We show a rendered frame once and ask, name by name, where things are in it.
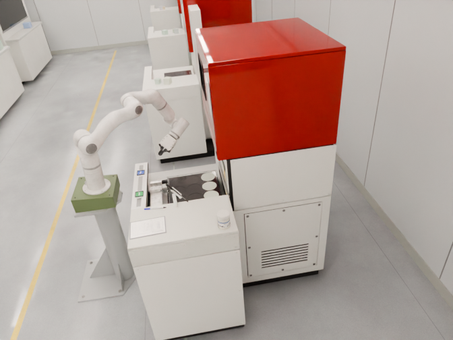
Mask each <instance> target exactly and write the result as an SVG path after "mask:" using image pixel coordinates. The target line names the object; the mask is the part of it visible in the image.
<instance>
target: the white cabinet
mask: <svg viewBox="0 0 453 340"><path fill-rule="evenodd" d="M133 271H134V273H135V277H136V279H137V282H138V286H139V288H140V292H141V295H142V299H143V301H144V305H145V307H146V311H147V314H148V318H149V320H150V324H151V327H152V330H153V333H154V337H155V340H176V339H182V338H186V337H192V336H197V335H203V334H208V333H214V332H218V331H225V330H229V329H235V328H239V327H244V326H245V325H244V324H245V308H244V299H243V282H242V272H241V255H240V248H239V249H236V250H228V251H224V252H217V253H212V254H204V255H200V256H192V257H188V258H180V259H176V260H169V261H164V262H157V263H152V264H145V265H140V266H133Z"/></svg>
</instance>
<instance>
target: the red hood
mask: <svg viewBox="0 0 453 340"><path fill-rule="evenodd" d="M195 39H196V45H197V51H198V62H199V69H200V80H201V86H202V97H203V104H204V110H205V114H206V118H207V121H208V126H209V128H210V133H211V137H212V141H213V144H214V149H215V152H216V156H217V159H218V160H219V161H222V160H227V159H235V158H241V157H250V156H255V155H260V154H268V153H273V152H282V151H288V150H296V149H301V148H310V147H315V146H324V145H329V144H336V139H337V133H338V120H339V114H340V102H341V95H342V83H343V76H344V64H345V57H346V46H344V45H343V44H341V43H340V42H338V41H337V40H334V39H333V38H331V37H330V36H328V35H327V34H325V33H323V32H322V31H320V30H318V29H317V28H315V27H313V26H312V25H310V24H308V23H307V22H305V21H303V20H302V19H300V18H287V19H281V20H270V21H263V22H252V23H245V24H233V25H228V26H216V27H209V28H198V29H195Z"/></svg>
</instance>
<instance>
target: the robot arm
mask: <svg viewBox="0 0 453 340"><path fill-rule="evenodd" d="M120 103H121V105H122V106H123V107H124V108H122V109H119V110H116V111H112V112H110V113H109V114H108V115H106V116H105V117H104V118H103V119H102V120H101V121H100V122H99V123H98V125H97V126H96V129H95V130H94V131H93V132H92V133H90V132H89V131H87V130H77V131H76V132H75V133H74V135H73V143H74V146H75V149H76V151H77V153H78V156H79V158H80V160H81V163H82V168H83V170H84V175H85V178H86V181H85V184H84V186H83V191H84V193H85V194H88V195H98V194H102V193H104V192H106V191H107V190H108V189H109V188H110V186H111V183H110V181H109V180H107V179H104V175H103V172H102V167H101V164H100V158H99V155H98V153H97V152H98V150H99V149H100V147H101V146H102V145H103V143H104V141H105V140H106V138H107V136H108V135H109V134H110V133H111V132H112V131H113V130H114V129H115V128H116V127H118V126H119V125H120V124H122V123H123V122H126V121H129V120H132V119H135V118H137V117H139V116H140V115H141V114H142V112H143V109H144V108H143V105H145V104H152V105H153V106H154V107H155V108H156V110H157V111H158V112H159V113H160V114H161V115H162V116H163V117H164V121H165V122H166V123H167V125H168V126H169V127H170V128H172V130H171V131H170V132H169V134H167V135H166V136H165V137H164V138H163V139H162V140H161V142H160V144H159V146H160V151H159V152H158V155H159V156H162V154H163V153H164V152H169V153H170V151H172V149H173V148H174V147H175V145H176V143H177V140H178V139H179V138H180V136H181V135H182V133H183V132H184V131H185V130H186V128H187V127H188V125H189V122H188V121H187V120H185V119H184V118H182V117H181V118H180V119H179V121H177V120H176V119H175V112H174V111H173V110H172V108H171V107H170V106H169V104H168V103H167V102H166V101H165V100H164V99H163V97H162V96H161V95H160V93H159V92H158V91H157V90H155V89H147V90H143V91H139V92H128V93H126V94H124V95H123V96H122V97H121V99H120ZM163 148H165V149H164V150H163Z"/></svg>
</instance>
